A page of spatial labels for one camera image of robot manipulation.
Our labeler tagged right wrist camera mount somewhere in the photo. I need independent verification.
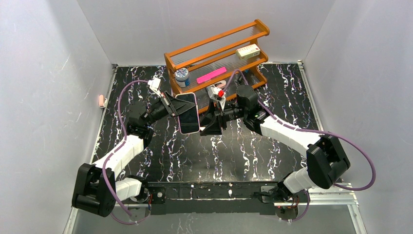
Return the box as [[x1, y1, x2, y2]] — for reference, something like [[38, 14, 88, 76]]
[[206, 85, 226, 110]]

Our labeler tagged black smartphone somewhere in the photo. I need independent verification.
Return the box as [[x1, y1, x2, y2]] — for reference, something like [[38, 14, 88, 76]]
[[200, 113, 215, 136]]

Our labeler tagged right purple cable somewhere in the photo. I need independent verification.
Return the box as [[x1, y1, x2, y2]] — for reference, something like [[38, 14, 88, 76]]
[[223, 69, 377, 222]]

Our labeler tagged orange wooden shelf rack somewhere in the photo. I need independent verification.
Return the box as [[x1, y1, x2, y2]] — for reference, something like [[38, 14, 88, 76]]
[[164, 19, 270, 113]]

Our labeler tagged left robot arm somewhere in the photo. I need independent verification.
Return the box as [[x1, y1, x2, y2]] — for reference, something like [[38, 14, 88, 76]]
[[72, 92, 198, 217]]

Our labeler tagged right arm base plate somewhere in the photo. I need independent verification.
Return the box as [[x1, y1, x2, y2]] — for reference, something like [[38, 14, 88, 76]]
[[251, 182, 299, 206]]

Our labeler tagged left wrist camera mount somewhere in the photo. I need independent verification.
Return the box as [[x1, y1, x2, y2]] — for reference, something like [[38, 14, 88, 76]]
[[148, 78, 162, 97]]

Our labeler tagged cream rectangular box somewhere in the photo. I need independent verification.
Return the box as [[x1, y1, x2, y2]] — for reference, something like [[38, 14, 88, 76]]
[[236, 44, 261, 60]]

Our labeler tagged aluminium front frame rail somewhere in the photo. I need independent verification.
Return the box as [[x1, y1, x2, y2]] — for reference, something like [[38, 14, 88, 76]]
[[64, 182, 366, 234]]

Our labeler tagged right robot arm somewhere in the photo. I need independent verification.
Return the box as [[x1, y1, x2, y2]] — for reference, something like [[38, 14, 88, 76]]
[[200, 85, 351, 199]]

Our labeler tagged phone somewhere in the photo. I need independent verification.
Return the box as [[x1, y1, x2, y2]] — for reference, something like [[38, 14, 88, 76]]
[[176, 93, 200, 135]]

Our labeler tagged pink and blue stapler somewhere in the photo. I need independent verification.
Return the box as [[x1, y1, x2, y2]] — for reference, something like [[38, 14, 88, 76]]
[[206, 80, 226, 99]]

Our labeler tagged pink wall hook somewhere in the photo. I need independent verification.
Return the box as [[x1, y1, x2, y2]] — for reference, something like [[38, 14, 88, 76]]
[[98, 95, 108, 108]]

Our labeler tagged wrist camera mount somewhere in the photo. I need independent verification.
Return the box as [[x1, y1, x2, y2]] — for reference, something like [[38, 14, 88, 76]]
[[148, 78, 162, 97], [206, 85, 226, 110]]

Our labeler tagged blue lidded jar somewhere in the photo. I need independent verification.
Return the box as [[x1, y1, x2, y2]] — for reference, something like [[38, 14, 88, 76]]
[[174, 68, 190, 88]]

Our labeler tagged pink flat bar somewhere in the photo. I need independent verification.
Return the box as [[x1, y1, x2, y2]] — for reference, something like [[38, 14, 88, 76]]
[[196, 67, 227, 84]]

